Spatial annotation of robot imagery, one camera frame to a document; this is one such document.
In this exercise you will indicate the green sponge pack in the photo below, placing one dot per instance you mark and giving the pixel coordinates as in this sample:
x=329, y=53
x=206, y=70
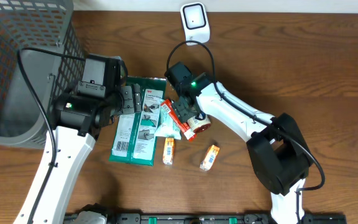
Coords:
x=134, y=141

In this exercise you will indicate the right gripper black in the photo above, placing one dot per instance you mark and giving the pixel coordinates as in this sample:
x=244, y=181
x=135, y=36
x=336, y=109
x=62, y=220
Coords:
x=183, y=114

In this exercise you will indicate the red white packet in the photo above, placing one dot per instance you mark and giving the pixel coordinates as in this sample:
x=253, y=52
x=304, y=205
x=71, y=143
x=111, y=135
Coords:
x=184, y=127

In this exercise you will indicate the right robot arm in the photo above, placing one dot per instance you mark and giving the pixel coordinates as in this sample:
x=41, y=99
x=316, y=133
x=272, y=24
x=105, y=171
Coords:
x=278, y=152

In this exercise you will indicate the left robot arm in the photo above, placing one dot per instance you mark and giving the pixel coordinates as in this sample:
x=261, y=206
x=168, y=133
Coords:
x=80, y=118

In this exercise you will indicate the orange juice carton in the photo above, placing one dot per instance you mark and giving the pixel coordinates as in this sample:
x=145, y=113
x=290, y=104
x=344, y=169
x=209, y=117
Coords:
x=168, y=151
x=210, y=157

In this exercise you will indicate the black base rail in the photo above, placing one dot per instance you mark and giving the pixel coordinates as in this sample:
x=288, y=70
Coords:
x=88, y=217

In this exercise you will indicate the teal white snack pouch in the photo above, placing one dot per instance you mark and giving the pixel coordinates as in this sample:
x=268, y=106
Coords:
x=167, y=127

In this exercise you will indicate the grey plastic mesh basket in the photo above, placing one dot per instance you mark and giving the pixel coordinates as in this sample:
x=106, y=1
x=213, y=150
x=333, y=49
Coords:
x=40, y=57

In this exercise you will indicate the white barcode scanner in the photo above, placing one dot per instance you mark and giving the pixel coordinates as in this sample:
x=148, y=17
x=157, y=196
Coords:
x=195, y=23

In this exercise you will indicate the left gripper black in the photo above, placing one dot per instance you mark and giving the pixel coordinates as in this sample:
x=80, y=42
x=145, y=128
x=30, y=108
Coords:
x=134, y=102

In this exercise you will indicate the green lid jar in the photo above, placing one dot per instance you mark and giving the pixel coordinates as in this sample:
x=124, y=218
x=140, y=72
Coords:
x=199, y=123

